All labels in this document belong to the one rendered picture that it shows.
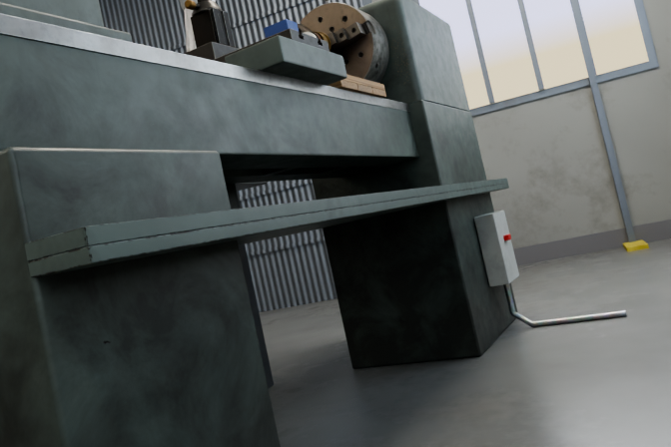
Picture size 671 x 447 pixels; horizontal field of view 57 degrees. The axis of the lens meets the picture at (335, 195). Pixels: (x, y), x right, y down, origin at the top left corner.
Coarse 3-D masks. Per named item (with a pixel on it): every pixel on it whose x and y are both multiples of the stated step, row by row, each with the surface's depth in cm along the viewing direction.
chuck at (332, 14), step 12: (312, 12) 207; (324, 12) 205; (336, 12) 203; (348, 12) 201; (360, 12) 199; (312, 24) 207; (324, 24) 205; (336, 24) 203; (348, 24) 201; (372, 24) 201; (372, 36) 198; (348, 48) 201; (360, 48) 199; (372, 48) 198; (384, 48) 205; (348, 60) 202; (360, 60) 200; (372, 60) 198; (348, 72) 202; (360, 72) 200; (372, 72) 202
